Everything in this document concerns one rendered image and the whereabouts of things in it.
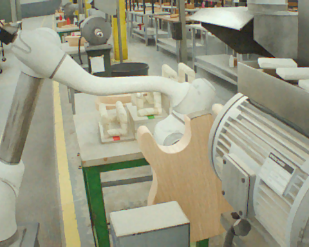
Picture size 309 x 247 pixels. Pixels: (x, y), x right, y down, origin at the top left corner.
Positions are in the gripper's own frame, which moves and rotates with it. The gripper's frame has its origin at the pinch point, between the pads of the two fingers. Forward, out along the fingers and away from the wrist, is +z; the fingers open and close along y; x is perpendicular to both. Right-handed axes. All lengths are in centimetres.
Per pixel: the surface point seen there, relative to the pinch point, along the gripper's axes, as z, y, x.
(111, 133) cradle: -68, 17, -8
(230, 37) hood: -9.9, -17.2, 36.6
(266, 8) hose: 14, -16, 47
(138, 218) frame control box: 22.1, 23.0, 9.6
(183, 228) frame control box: 27.2, 14.6, 7.3
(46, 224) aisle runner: -147, 75, -99
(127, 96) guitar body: -116, 0, -8
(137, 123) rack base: -65, 5, -5
